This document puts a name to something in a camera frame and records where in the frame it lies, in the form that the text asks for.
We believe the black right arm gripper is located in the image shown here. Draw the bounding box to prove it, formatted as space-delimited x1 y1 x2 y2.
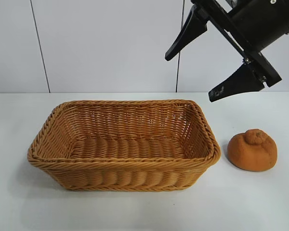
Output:
165 0 289 103

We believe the bumpy orange fruit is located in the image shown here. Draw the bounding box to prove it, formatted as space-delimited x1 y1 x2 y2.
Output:
227 128 278 172

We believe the woven wicker basket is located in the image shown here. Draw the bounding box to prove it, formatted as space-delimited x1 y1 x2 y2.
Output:
27 99 222 193

